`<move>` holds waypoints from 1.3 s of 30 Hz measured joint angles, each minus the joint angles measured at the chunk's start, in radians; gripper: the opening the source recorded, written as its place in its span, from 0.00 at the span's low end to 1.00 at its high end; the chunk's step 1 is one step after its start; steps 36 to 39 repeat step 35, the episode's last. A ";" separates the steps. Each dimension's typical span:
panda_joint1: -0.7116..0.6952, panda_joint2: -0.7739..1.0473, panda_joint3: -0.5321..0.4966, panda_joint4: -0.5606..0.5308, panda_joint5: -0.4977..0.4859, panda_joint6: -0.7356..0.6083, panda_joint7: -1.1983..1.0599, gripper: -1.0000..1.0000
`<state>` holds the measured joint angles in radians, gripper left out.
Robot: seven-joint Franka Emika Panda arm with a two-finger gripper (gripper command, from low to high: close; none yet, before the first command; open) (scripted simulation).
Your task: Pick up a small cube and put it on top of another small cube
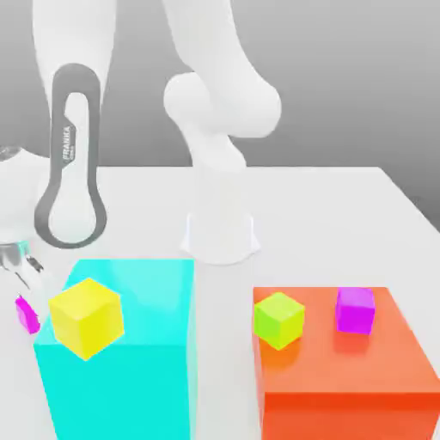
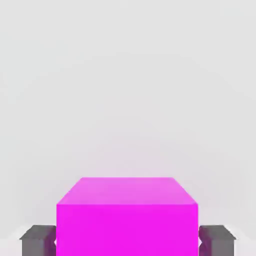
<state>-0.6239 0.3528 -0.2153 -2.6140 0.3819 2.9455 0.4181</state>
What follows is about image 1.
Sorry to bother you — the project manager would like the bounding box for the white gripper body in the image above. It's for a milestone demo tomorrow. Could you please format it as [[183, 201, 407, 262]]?
[[5, 263, 53, 326]]

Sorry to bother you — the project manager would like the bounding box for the small lime green cube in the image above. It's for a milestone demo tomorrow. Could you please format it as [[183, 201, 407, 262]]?
[[253, 291, 306, 352]]

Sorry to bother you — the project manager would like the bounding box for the large cyan box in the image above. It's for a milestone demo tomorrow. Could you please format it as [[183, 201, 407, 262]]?
[[33, 258, 198, 440]]

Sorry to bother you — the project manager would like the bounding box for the large orange box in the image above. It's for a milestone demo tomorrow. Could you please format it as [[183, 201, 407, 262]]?
[[252, 285, 440, 440]]

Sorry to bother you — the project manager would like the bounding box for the small magenta cube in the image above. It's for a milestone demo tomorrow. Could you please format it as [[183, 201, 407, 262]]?
[[14, 294, 41, 335]]

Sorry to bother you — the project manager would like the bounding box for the small yellow cube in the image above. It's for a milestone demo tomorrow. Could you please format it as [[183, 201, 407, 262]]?
[[47, 277, 125, 363]]

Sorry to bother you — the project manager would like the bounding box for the small purple cube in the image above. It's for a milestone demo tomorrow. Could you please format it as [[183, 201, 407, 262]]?
[[334, 286, 376, 336]]

